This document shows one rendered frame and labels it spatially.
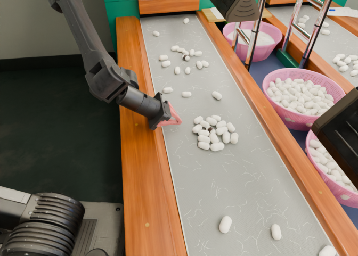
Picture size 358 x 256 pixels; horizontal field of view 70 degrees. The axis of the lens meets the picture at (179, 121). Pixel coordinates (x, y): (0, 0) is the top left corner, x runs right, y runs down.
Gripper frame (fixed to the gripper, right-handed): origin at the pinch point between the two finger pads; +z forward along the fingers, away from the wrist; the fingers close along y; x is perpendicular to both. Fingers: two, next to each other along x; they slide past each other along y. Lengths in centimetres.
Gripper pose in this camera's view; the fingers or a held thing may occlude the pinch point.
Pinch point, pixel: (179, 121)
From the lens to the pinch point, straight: 75.9
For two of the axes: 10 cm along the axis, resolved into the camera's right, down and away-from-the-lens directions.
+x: -6.4, 6.3, 4.4
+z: 7.5, 3.7, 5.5
